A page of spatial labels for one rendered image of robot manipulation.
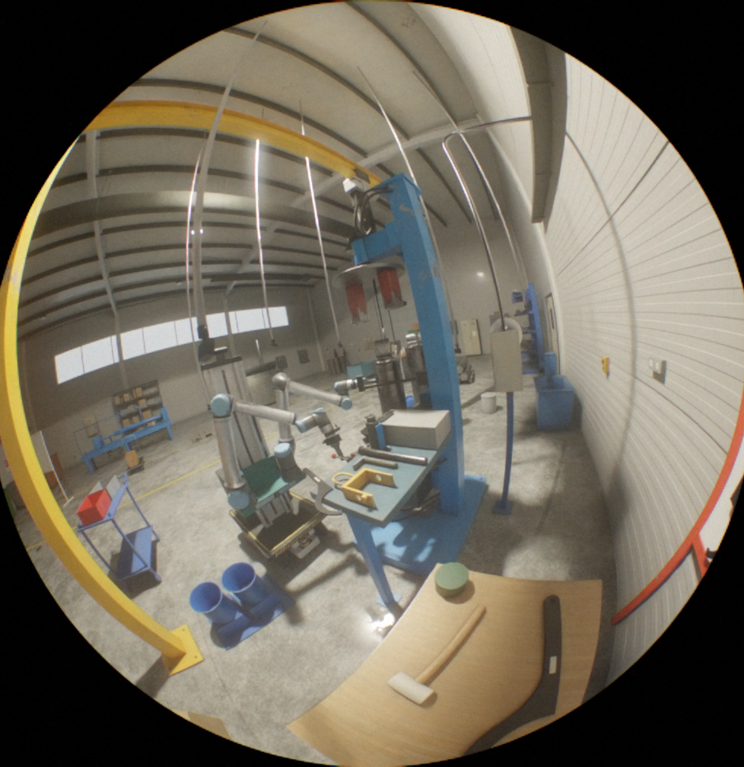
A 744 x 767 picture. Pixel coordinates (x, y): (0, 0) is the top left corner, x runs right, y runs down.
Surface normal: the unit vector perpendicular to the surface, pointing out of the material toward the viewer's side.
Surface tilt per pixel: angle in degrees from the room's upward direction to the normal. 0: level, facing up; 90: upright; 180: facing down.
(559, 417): 90
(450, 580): 0
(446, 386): 90
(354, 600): 0
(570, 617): 0
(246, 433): 90
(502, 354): 90
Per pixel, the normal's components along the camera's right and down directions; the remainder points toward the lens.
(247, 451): 0.81, -0.05
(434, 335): -0.58, 0.26
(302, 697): -0.19, -0.96
